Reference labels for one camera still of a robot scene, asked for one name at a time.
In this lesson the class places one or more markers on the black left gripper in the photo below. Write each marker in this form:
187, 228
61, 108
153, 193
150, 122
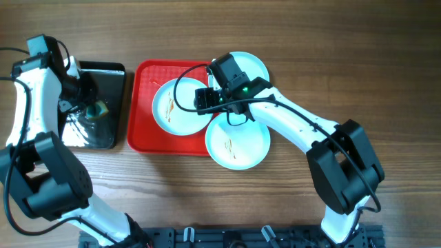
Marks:
90, 96

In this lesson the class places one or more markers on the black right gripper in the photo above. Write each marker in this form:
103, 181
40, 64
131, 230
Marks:
204, 98

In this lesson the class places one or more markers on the green yellow sponge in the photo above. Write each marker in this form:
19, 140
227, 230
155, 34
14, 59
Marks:
96, 110

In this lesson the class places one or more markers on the light blue plate back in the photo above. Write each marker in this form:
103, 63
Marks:
248, 63

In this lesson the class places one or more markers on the light blue plate front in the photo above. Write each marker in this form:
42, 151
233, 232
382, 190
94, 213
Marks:
235, 143

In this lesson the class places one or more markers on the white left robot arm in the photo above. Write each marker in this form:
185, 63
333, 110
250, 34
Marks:
41, 174

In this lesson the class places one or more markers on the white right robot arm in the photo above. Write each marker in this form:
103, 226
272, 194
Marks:
343, 165

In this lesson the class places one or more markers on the black water tray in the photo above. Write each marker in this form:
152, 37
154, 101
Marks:
95, 125

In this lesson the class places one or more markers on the red plastic tray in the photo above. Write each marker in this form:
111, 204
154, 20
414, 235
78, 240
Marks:
143, 133

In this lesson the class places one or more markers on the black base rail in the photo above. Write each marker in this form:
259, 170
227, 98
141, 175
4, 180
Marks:
296, 236

